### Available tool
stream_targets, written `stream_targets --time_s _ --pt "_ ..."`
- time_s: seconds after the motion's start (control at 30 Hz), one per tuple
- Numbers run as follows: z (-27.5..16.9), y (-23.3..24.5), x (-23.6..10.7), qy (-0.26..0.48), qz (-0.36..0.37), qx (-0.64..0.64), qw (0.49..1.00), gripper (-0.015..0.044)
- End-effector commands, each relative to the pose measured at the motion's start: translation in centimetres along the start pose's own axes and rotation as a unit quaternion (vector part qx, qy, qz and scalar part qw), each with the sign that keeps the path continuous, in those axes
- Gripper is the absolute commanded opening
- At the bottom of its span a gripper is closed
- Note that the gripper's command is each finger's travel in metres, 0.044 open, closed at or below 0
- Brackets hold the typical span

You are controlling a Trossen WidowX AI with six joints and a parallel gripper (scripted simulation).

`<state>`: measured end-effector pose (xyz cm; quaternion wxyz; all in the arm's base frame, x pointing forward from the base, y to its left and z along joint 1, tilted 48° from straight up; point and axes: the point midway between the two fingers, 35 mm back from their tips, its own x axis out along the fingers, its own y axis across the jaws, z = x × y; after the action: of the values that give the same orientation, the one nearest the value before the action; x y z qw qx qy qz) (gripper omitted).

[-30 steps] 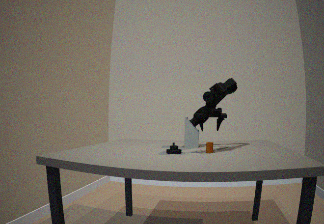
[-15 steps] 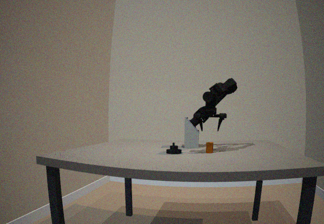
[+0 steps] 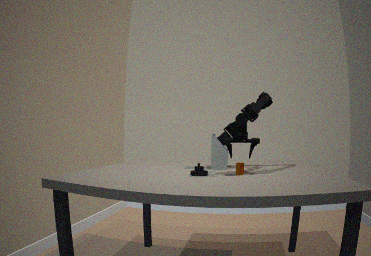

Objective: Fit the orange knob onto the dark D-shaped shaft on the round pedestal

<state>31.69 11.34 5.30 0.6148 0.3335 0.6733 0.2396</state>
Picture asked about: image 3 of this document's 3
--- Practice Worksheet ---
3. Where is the orange cylinder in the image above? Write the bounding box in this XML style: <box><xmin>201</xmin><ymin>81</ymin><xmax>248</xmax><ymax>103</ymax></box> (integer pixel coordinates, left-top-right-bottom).
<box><xmin>236</xmin><ymin>163</ymin><xmax>244</xmax><ymax>175</ymax></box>

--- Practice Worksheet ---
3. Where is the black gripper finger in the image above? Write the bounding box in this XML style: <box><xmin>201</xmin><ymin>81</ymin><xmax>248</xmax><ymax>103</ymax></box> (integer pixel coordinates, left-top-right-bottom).
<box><xmin>249</xmin><ymin>144</ymin><xmax>257</xmax><ymax>159</ymax></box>
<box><xmin>224</xmin><ymin>144</ymin><xmax>232</xmax><ymax>158</ymax></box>

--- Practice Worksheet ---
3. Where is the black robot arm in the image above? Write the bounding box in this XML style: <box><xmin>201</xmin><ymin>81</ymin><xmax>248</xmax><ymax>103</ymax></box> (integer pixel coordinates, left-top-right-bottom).
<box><xmin>216</xmin><ymin>92</ymin><xmax>273</xmax><ymax>142</ymax></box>

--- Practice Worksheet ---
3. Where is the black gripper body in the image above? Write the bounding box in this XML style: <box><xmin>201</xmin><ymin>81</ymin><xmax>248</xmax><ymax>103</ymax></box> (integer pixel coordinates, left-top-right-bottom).
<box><xmin>221</xmin><ymin>126</ymin><xmax>260</xmax><ymax>145</ymax></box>

